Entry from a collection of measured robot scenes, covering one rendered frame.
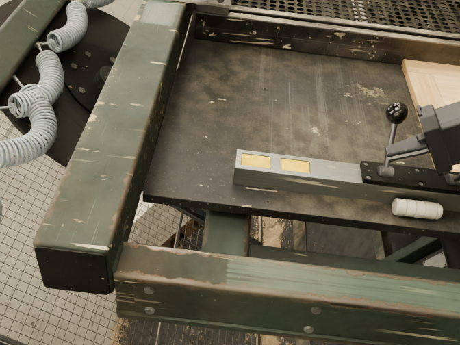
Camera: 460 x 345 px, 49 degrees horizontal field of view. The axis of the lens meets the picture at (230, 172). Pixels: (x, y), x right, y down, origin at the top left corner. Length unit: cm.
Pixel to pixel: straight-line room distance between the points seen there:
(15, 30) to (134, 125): 84
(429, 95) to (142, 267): 78
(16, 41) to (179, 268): 104
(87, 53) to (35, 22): 20
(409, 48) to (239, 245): 70
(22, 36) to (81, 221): 99
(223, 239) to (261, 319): 16
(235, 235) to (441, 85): 65
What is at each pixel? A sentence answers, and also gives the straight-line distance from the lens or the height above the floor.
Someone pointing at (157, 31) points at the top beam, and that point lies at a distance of 111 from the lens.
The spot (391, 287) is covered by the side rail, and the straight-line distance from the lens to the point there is 76.
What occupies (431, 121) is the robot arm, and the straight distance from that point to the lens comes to 79.
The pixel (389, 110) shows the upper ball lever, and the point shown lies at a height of 155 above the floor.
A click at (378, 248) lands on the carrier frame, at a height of 18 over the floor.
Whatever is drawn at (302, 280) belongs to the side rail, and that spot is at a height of 162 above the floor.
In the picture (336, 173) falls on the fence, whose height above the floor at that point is 155.
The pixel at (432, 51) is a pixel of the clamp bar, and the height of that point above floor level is 133.
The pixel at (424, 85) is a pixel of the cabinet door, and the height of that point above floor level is 134.
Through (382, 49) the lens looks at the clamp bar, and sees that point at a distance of 132.
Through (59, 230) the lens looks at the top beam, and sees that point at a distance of 70.
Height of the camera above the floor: 203
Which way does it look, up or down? 22 degrees down
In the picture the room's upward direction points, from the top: 58 degrees counter-clockwise
